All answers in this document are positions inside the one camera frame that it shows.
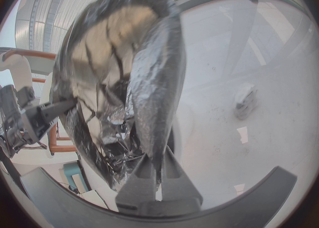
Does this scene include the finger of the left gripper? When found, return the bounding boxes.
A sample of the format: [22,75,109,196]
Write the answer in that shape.
[37,97,78,124]

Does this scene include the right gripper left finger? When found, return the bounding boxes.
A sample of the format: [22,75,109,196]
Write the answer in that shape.
[115,152,157,212]

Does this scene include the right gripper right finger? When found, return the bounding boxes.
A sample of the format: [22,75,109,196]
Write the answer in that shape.
[161,145,203,207]

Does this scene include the black plastic bag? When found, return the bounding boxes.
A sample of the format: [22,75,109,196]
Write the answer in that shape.
[51,0,188,193]

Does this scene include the white cushioned wooden chair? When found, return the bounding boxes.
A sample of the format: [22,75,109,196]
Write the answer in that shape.
[0,48,81,159]

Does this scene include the teal box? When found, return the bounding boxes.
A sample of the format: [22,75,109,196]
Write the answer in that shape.
[59,162,88,193]

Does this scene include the crumpled white paper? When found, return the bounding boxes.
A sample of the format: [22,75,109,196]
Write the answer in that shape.
[234,83,258,120]

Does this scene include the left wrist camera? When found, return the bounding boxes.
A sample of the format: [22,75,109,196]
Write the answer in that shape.
[16,86,36,109]

